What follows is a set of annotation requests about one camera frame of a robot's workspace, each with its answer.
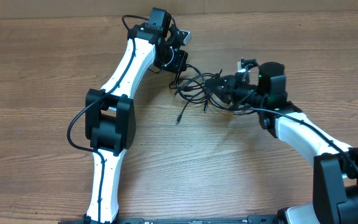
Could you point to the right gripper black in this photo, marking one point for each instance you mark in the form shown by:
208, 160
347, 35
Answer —
229, 83

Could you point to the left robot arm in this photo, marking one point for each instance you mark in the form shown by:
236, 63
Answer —
110, 124

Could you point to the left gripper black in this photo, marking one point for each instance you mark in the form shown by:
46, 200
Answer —
179, 65

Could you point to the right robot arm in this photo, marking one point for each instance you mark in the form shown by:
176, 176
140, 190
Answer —
261, 89

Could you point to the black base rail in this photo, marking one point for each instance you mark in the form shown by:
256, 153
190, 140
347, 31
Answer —
251, 219

